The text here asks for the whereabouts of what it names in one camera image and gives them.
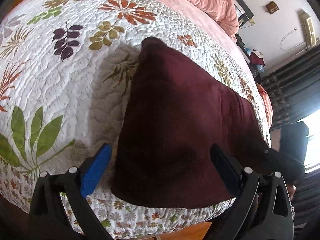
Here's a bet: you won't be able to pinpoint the maroon pants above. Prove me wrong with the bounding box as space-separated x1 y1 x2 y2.
111 37 267 209

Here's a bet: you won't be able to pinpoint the dark curtain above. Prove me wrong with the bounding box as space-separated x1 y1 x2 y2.
261 46 320 131

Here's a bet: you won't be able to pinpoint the cluttered bedside table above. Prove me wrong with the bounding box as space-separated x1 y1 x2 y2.
235 34 265 83

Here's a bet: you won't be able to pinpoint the dark headboard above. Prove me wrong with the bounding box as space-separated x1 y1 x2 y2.
234 0 254 27

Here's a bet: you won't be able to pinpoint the floral quilted bedspread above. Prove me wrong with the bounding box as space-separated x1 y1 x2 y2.
0 0 273 240

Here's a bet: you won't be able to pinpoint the pink bed sheet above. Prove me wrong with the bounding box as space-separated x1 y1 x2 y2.
156 0 248 67

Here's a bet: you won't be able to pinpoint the wall air conditioner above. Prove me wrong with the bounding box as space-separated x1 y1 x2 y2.
300 11 317 47

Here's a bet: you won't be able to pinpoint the white wall cable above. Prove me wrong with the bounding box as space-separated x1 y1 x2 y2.
278 27 307 51

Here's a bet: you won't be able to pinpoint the brown wall switch panel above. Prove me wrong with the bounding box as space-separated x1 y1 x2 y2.
265 1 279 15

